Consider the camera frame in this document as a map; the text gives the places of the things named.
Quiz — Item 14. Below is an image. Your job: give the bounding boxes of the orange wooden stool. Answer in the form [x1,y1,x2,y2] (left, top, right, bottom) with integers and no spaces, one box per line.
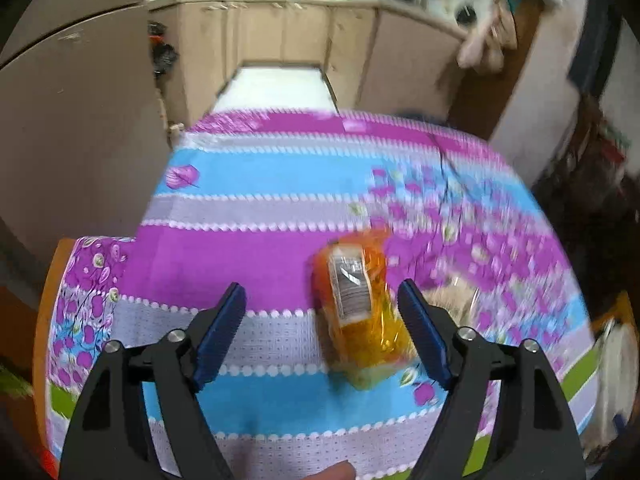
[31,237,76,396]

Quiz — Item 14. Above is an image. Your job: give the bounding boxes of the grey refrigerator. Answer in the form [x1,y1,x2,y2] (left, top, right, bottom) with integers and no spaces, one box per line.
[0,0,173,281]

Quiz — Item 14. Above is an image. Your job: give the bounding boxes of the beige kitchen base cabinets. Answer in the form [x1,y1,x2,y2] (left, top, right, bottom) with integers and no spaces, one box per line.
[150,0,471,121]

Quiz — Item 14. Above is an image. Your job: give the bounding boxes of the dark window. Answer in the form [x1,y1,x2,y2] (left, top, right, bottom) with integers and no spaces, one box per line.
[567,0,626,96]

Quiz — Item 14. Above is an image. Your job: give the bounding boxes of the orange plastic packet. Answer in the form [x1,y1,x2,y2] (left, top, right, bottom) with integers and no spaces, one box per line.
[312,230,417,392]

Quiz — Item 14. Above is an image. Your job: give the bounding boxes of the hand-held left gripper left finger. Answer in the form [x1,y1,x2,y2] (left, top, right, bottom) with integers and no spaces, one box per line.
[59,282,247,480]

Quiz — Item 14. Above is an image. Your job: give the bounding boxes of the striped floral tablecloth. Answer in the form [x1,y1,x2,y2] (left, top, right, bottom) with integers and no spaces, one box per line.
[47,107,601,480]

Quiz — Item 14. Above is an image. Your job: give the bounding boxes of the yellow plastic object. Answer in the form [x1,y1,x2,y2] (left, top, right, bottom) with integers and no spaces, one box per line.
[591,292,638,333]

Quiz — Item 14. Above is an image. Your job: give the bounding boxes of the black hanging bag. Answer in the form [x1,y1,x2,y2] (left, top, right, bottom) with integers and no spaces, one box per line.
[147,22,178,73]

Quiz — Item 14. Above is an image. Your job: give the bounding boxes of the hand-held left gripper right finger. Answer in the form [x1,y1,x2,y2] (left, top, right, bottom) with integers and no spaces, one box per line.
[397,279,586,480]

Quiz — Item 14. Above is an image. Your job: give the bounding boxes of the clear plastic packet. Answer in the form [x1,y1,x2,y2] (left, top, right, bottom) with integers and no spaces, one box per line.
[430,274,483,328]

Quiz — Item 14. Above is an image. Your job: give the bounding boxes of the black trash bag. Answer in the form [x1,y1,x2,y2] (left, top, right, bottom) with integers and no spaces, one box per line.
[395,110,451,123]

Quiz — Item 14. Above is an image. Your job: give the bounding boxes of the beige cloth bags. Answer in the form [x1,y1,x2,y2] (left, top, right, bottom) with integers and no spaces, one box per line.
[457,2,518,70]

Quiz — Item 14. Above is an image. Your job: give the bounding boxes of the person's left hand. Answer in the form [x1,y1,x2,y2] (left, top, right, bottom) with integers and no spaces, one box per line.
[305,461,357,480]

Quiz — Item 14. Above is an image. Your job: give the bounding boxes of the white plastic bucket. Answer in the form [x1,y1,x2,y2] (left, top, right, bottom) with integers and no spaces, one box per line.
[595,317,640,441]

